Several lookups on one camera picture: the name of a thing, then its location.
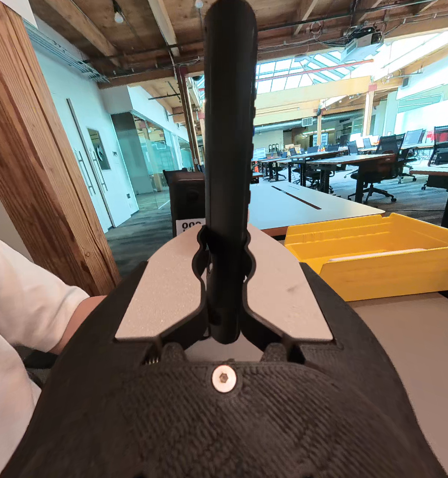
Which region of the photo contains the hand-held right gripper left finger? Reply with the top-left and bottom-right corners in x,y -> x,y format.
115,224 -> 210,346

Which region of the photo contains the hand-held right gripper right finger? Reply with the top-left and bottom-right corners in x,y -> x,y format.
243,223 -> 334,348

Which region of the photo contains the black remote control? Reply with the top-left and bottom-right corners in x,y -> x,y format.
203,0 -> 259,346

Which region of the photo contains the yellow plastic bin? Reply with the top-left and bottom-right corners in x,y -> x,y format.
284,213 -> 448,303

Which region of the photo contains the person's left forearm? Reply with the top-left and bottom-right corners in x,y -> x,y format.
51,295 -> 106,355

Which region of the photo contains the wood-edged work table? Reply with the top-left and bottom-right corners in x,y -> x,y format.
247,182 -> 385,238

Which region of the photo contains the person's white shirt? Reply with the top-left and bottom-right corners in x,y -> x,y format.
0,230 -> 90,478

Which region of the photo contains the wooden beam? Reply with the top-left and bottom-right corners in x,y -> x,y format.
0,0 -> 121,296

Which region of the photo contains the black office chair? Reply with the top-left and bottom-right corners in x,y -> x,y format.
430,123 -> 448,166
349,135 -> 402,204

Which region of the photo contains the white paper notice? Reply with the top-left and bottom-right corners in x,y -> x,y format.
0,0 -> 39,27

